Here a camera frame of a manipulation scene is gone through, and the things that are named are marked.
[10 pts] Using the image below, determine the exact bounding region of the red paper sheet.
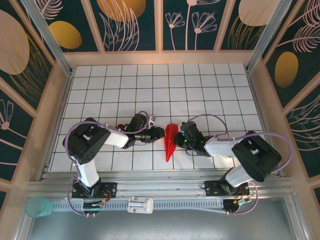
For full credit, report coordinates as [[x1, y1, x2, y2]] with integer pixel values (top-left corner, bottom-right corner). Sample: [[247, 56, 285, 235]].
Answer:
[[164, 123, 179, 163]]

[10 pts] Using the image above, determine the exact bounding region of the white plastic clamp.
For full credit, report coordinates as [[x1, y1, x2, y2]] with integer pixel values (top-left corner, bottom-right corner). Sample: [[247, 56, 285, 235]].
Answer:
[[126, 196, 154, 214]]

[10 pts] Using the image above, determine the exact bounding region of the black controller board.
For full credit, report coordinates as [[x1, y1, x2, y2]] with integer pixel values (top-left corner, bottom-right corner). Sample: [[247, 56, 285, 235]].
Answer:
[[82, 201, 106, 210], [223, 198, 251, 213]]

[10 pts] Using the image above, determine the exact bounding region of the teal plastic cup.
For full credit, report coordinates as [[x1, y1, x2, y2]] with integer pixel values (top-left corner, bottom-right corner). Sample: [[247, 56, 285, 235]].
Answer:
[[24, 196, 54, 218]]

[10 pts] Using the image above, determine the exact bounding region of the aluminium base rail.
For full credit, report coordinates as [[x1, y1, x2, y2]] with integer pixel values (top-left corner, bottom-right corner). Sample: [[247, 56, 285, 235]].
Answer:
[[24, 169, 297, 201]]

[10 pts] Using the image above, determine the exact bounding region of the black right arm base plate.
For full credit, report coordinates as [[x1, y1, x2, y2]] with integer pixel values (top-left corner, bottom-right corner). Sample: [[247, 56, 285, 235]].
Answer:
[[199, 179, 250, 197]]

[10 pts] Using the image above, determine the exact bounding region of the grey slotted cable duct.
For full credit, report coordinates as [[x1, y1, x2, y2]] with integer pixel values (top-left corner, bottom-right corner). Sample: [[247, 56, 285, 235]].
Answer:
[[51, 199, 226, 212]]

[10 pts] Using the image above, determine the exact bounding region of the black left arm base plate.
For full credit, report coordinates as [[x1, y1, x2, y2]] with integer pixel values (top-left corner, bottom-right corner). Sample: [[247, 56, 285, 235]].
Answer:
[[71, 181, 118, 199]]

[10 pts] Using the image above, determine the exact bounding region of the aluminium side rail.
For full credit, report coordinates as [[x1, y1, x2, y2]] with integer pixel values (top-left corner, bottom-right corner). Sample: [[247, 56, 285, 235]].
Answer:
[[37, 71, 75, 182], [246, 69, 285, 177]]

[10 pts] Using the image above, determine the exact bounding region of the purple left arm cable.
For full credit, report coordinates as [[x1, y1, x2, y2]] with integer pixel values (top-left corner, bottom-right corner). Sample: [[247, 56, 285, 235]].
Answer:
[[63, 110, 153, 218]]

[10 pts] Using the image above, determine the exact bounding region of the aluminium corner post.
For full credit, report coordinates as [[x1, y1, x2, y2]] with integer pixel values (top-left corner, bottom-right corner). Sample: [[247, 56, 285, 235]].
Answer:
[[245, 0, 294, 74], [19, 0, 75, 77]]

